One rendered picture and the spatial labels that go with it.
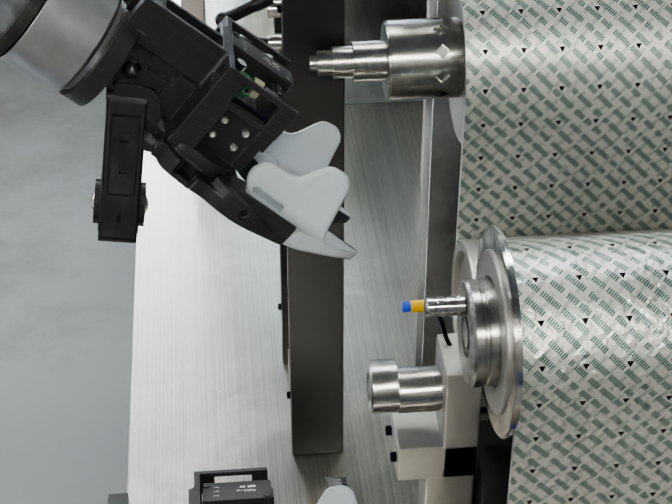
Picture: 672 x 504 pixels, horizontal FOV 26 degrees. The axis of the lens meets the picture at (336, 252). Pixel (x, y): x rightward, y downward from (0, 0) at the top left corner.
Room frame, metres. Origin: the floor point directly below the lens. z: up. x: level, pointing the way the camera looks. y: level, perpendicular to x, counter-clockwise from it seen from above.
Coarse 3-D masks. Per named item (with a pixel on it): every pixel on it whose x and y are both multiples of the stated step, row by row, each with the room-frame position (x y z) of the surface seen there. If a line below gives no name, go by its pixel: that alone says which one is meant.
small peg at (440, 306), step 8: (440, 296) 0.81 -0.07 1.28; (448, 296) 0.81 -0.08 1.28; (456, 296) 0.81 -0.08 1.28; (464, 296) 0.81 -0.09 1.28; (424, 304) 0.80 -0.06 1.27; (432, 304) 0.80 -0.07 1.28; (440, 304) 0.80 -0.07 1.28; (448, 304) 0.80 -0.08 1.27; (456, 304) 0.80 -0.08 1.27; (464, 304) 0.80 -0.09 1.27; (432, 312) 0.80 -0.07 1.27; (440, 312) 0.80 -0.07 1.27; (448, 312) 0.80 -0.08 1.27; (456, 312) 0.80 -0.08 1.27; (464, 312) 0.80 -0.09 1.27
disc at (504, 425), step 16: (480, 240) 0.86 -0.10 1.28; (496, 240) 0.81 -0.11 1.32; (480, 256) 0.86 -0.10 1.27; (496, 256) 0.81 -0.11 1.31; (512, 272) 0.77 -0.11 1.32; (512, 288) 0.76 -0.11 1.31; (512, 304) 0.76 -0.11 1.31; (512, 320) 0.75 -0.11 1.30; (512, 336) 0.75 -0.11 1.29; (512, 352) 0.74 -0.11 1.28; (512, 368) 0.74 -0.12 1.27; (512, 384) 0.74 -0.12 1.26; (512, 400) 0.73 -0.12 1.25; (496, 416) 0.77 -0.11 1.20; (512, 416) 0.73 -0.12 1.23; (496, 432) 0.77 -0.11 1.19; (512, 432) 0.74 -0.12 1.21
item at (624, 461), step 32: (512, 448) 0.74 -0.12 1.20; (544, 448) 0.74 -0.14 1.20; (576, 448) 0.74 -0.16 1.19; (608, 448) 0.74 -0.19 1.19; (640, 448) 0.75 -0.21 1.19; (512, 480) 0.74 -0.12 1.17; (544, 480) 0.74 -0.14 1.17; (576, 480) 0.74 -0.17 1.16; (608, 480) 0.75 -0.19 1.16; (640, 480) 0.75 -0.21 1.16
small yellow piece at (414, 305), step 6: (414, 300) 0.86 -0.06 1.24; (420, 300) 0.86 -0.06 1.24; (402, 306) 0.85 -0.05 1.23; (408, 306) 0.85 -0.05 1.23; (414, 306) 0.85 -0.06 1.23; (420, 306) 0.85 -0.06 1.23; (438, 318) 0.85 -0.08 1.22; (444, 324) 0.85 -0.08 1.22; (444, 330) 0.85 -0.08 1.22; (444, 336) 0.85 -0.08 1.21; (450, 342) 0.84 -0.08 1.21
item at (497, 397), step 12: (492, 252) 0.82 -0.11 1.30; (480, 264) 0.85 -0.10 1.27; (492, 264) 0.81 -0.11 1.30; (480, 276) 0.84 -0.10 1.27; (492, 276) 0.81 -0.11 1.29; (504, 288) 0.78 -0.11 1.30; (504, 300) 0.77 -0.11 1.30; (504, 312) 0.76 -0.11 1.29; (504, 324) 0.76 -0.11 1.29; (504, 336) 0.76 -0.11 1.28; (504, 348) 0.76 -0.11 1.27; (504, 360) 0.75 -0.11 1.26; (504, 372) 0.75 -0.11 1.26; (504, 384) 0.75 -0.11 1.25; (492, 396) 0.78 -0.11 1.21; (504, 396) 0.75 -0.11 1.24; (492, 408) 0.78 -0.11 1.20; (504, 408) 0.75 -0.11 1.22
